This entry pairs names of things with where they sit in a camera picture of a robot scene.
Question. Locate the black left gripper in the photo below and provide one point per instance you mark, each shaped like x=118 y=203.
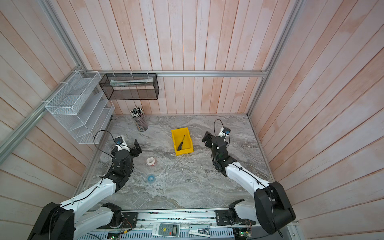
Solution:
x=134 y=150

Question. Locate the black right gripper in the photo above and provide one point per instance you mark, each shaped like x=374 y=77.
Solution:
x=208 y=137

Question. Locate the black yellow screwdriver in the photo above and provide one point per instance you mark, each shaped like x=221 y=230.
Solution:
x=181 y=144

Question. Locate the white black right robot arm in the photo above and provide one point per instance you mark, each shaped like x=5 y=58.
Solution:
x=270 y=207

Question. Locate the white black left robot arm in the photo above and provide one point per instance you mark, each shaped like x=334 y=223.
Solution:
x=70 y=220

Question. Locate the yellow plastic storage bin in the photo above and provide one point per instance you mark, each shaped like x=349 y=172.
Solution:
x=177 y=136

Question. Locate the white tape roll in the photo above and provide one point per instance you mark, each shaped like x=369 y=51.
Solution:
x=151 y=161

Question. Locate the blue tape roll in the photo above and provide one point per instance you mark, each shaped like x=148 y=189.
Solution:
x=151 y=179

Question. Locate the mesh pen cup with pens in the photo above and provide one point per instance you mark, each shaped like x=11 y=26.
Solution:
x=137 y=114

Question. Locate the grey handheld controller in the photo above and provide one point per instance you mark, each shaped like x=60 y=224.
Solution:
x=166 y=230

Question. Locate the white label plate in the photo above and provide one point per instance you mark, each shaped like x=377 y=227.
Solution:
x=200 y=230

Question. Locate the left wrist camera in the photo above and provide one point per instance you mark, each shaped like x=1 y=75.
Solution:
x=120 y=141

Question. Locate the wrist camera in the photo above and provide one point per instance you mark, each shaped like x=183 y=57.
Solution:
x=224 y=132
x=120 y=141

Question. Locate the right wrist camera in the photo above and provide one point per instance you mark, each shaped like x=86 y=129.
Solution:
x=224 y=132

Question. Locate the black mesh wall basket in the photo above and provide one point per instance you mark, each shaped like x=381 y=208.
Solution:
x=130 y=86

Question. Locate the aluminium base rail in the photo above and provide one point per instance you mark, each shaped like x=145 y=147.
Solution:
x=192 y=217

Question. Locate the white wire mesh shelf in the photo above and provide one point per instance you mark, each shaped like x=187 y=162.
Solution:
x=80 y=108

